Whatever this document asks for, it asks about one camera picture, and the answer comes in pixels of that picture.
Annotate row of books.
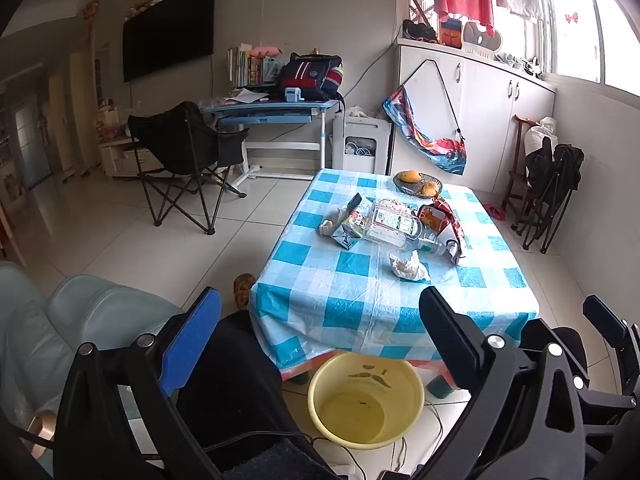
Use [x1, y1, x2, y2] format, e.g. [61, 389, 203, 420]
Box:
[227, 45, 278, 88]

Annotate folded black chairs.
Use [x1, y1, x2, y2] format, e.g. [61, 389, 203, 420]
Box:
[522, 137, 585, 253]

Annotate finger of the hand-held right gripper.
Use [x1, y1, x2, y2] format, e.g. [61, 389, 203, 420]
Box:
[570, 376, 640, 413]
[582, 294, 640, 398]

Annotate glass fruit bowl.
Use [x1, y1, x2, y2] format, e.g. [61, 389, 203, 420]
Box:
[393, 171, 443, 197]

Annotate brown slipper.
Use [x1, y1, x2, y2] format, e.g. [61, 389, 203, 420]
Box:
[232, 274, 258, 311]

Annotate pale blue sofa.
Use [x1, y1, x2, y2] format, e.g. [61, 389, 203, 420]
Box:
[0, 260, 182, 466]

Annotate white tissue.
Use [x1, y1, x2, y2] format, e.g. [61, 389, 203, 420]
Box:
[389, 251, 431, 281]

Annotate white floor appliance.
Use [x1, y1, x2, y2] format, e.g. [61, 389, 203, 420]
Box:
[332, 112, 391, 176]

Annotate window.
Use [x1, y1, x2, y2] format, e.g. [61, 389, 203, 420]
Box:
[537, 0, 640, 98]

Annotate wooden chair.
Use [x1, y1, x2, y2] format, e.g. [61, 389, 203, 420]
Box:
[502, 115, 541, 226]

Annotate brown tape roll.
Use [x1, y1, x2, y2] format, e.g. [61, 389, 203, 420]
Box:
[27, 410, 58, 443]

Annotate milk carton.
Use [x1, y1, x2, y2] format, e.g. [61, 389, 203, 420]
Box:
[332, 194, 376, 250]

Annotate yellow plastic basin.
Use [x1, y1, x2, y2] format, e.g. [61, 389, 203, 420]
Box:
[307, 351, 426, 450]

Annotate person's left leg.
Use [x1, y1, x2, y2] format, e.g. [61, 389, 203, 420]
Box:
[177, 310, 333, 480]

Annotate dark blue backpack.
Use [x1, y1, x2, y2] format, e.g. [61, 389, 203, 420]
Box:
[276, 52, 345, 102]

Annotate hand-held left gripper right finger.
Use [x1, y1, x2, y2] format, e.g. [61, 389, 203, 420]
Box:
[415, 286, 583, 480]

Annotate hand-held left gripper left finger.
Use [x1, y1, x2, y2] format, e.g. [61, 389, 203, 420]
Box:
[54, 286, 222, 480]

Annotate white cabinet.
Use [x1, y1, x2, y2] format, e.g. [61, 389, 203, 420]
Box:
[397, 42, 557, 196]

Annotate black bag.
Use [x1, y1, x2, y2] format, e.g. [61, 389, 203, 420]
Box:
[402, 19, 437, 43]

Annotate red snack bag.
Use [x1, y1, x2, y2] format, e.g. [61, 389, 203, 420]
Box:
[417, 197, 467, 262]

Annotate white television stand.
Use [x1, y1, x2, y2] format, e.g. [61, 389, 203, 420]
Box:
[97, 137, 151, 178]

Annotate colourful printed hanging bag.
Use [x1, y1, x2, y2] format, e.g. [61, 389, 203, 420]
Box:
[382, 85, 471, 176]

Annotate blue checkered tablecloth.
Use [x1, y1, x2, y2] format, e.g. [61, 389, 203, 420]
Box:
[248, 167, 541, 381]

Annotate clear plastic bottle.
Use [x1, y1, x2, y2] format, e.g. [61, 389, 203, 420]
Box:
[415, 236, 458, 261]

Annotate blue study desk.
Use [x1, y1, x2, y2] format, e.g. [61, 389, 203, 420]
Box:
[200, 95, 346, 183]

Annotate dark green table foot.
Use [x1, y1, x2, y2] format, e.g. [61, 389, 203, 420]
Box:
[427, 372, 458, 401]

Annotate black folding camping chair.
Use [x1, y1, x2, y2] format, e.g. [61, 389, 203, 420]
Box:
[127, 101, 250, 236]

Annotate black wall television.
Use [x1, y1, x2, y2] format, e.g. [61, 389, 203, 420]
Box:
[122, 0, 217, 83]

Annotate white stuffed bag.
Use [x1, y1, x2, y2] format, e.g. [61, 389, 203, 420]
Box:
[530, 116, 557, 148]

